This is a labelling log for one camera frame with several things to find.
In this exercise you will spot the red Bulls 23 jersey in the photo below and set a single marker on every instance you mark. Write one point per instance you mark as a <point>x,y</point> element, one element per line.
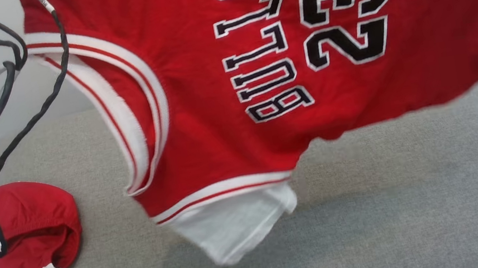
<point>192,66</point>

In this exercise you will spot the red shorts with white stripes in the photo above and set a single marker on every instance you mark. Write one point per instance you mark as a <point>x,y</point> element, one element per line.
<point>36,218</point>

